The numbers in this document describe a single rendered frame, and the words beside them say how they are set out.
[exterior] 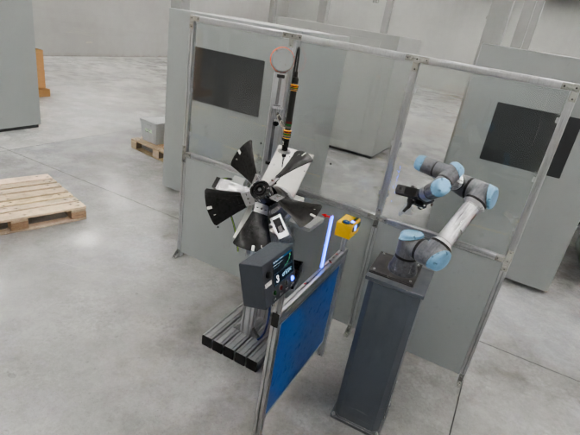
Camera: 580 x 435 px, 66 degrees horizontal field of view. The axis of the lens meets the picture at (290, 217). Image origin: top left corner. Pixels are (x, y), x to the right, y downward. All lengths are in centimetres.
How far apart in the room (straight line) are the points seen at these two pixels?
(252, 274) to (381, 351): 105
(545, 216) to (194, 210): 329
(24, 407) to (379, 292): 202
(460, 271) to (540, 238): 194
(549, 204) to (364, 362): 283
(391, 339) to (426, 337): 95
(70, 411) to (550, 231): 423
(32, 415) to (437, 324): 253
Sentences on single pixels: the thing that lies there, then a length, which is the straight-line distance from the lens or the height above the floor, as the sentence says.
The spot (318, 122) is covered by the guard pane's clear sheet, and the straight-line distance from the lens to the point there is 318.
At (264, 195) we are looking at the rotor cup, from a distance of 254.
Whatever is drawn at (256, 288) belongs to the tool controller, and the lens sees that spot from 178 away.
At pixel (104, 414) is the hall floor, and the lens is 289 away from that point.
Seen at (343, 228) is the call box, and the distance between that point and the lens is 270.
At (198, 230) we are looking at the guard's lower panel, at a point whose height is 34.
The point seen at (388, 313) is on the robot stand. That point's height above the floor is 83.
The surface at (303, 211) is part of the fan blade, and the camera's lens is 250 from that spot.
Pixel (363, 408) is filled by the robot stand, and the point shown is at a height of 16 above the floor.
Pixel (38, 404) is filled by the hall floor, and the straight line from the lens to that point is 301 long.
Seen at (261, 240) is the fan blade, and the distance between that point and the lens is 253.
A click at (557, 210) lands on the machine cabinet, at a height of 89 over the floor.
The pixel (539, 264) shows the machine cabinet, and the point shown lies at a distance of 508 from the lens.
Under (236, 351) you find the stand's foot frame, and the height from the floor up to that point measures 8.
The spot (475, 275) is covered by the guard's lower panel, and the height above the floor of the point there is 81.
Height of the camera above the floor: 213
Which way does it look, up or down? 24 degrees down
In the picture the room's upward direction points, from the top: 9 degrees clockwise
